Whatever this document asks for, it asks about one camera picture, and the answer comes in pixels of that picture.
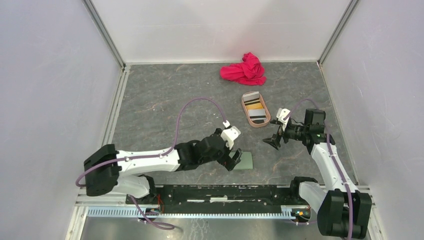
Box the green card holder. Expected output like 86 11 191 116
233 152 254 171

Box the grey striped credit card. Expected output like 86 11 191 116
248 109 267 124

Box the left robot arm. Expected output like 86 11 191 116
82 126 242 204

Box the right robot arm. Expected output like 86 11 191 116
263 108 372 240

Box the yellow credit card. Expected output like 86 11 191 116
245 101 264 110

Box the white striped credit card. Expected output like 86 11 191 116
242 91 260 102

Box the red cloth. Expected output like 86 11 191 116
219 52 267 86

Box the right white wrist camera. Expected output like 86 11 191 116
276 108 291 132

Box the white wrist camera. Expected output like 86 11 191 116
276 108 291 132
220 120 241 150

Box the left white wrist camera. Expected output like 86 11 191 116
220 120 241 150

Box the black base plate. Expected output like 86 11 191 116
135 184 308 214

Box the white slotted cable duct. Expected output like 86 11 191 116
87 206 295 220

